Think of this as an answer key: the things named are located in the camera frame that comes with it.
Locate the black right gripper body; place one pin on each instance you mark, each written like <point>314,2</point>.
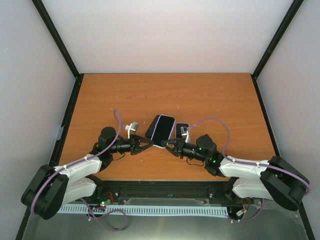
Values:
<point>180,150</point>

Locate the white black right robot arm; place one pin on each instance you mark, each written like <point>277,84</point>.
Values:
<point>273,179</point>

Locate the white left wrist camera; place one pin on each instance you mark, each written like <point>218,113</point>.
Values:
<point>131,129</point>

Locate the black right frame post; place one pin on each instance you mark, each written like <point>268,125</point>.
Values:
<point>283,26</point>

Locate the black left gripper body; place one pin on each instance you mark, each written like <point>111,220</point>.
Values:
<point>132,144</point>

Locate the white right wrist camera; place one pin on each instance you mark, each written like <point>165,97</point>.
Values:
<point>185,134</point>

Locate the purple phone black screen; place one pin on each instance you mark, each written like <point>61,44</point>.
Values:
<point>151,128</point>

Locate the black left frame post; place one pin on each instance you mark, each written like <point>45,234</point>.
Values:
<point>47,20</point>

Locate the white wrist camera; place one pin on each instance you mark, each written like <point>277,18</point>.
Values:
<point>185,134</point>
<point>131,129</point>

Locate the lavender phone case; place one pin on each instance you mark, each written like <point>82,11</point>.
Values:
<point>182,131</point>

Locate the light blue cable duct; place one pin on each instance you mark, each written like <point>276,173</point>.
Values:
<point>162,211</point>

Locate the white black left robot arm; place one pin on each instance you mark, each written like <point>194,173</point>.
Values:
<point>53,187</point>

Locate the black frame post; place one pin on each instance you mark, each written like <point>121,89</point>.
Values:
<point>283,26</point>
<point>47,20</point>

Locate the light blue phone case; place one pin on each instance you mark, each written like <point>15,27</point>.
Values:
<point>160,146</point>

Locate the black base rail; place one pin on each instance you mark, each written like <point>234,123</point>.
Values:
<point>213,192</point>

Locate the blue phone black screen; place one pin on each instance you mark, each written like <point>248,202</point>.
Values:
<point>178,129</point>

